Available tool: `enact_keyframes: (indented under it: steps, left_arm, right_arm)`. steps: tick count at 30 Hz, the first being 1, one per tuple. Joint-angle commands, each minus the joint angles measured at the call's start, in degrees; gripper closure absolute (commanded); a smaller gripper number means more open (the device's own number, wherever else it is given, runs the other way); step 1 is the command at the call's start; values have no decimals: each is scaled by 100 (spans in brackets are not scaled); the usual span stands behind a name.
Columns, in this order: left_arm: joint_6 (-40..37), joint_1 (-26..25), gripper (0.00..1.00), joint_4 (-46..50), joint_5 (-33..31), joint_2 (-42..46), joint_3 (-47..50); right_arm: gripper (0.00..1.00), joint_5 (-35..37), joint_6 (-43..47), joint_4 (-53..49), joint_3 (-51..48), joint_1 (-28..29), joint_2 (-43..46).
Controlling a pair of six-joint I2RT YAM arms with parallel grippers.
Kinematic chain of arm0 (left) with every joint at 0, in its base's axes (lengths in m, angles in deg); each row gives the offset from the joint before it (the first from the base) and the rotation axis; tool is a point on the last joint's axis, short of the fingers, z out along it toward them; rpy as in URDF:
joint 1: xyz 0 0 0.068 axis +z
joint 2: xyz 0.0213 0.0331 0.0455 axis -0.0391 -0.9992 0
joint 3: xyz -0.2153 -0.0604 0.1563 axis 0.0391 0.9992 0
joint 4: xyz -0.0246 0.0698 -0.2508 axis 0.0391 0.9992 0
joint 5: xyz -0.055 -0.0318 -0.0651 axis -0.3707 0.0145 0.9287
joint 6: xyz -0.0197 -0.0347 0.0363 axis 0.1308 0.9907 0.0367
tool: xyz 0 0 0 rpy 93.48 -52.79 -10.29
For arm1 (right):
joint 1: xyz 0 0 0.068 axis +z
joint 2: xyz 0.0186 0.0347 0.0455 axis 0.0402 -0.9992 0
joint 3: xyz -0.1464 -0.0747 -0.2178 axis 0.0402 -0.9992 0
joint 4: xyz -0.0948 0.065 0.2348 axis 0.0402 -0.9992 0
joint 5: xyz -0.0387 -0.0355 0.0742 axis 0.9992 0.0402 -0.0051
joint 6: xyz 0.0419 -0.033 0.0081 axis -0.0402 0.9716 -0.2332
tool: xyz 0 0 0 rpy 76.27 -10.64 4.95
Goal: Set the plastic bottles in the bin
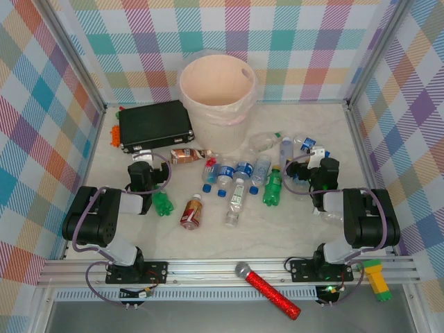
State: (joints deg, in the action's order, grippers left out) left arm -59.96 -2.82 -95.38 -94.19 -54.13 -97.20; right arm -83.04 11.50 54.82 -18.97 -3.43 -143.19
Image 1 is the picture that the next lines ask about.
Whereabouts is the clear bottle blue label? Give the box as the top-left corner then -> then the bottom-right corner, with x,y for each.
290,173 -> 313,202

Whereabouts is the pale blue bottle white cap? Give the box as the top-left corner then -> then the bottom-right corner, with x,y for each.
279,137 -> 296,171

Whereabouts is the brown chocolate milk bottle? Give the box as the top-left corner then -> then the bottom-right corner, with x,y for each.
169,147 -> 214,166

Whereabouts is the green bottle yellow cap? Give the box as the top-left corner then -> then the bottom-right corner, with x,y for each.
262,165 -> 284,207

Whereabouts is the green soda bottle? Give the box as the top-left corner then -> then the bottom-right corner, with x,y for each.
151,185 -> 174,218

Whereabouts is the Pepsi label clear bottle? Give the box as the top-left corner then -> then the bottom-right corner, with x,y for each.
293,135 -> 316,153

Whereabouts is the clear bottle blue cap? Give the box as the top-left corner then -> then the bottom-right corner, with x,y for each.
248,155 -> 272,195
234,160 -> 253,185

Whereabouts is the clear crushed plastic bottle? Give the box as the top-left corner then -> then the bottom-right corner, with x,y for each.
311,206 -> 346,226

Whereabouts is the clear bottle green cap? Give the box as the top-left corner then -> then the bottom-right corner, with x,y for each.
248,131 -> 282,153

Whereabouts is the brown red label bottle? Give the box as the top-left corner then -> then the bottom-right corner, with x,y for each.
179,194 -> 204,230

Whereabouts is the clear bottle green white label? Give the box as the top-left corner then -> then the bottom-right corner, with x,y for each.
224,178 -> 247,228

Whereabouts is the blue label bottle blue cap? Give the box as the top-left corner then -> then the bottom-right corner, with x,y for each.
216,159 -> 237,198

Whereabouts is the beige plastic bin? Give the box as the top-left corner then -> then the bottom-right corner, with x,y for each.
179,55 -> 258,155

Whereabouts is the clear plastic bin liner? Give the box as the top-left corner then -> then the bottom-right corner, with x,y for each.
178,50 -> 260,126

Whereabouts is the black hard case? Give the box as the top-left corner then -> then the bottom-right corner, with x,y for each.
117,99 -> 196,155

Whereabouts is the small power connector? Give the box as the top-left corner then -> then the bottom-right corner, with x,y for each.
317,284 -> 348,308
119,286 -> 153,309

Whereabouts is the yellow green toy block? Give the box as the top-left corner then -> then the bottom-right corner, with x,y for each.
362,258 -> 395,302

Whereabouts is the red glitter microphone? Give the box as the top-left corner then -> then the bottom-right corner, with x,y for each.
234,262 -> 302,321

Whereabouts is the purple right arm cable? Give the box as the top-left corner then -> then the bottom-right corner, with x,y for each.
282,152 -> 388,308

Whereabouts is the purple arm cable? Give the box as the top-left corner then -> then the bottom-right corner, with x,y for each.
282,152 -> 388,308
71,152 -> 173,307

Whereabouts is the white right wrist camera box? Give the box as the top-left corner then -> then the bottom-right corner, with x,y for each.
309,146 -> 331,169

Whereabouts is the aluminium back rail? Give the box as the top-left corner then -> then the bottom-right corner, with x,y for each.
103,99 -> 350,107

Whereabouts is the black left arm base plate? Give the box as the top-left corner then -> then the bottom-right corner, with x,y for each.
105,260 -> 169,285

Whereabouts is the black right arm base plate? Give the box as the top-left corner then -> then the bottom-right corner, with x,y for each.
289,259 -> 355,282

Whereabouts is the aluminium front rail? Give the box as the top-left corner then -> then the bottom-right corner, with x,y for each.
37,257 -> 417,289

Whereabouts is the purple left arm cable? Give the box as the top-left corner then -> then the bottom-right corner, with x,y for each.
71,152 -> 173,307

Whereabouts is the slotted grey cable duct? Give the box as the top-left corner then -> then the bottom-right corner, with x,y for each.
55,289 -> 320,302

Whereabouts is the aluminium frame post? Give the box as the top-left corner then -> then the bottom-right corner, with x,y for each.
36,0 -> 107,112
345,0 -> 416,110

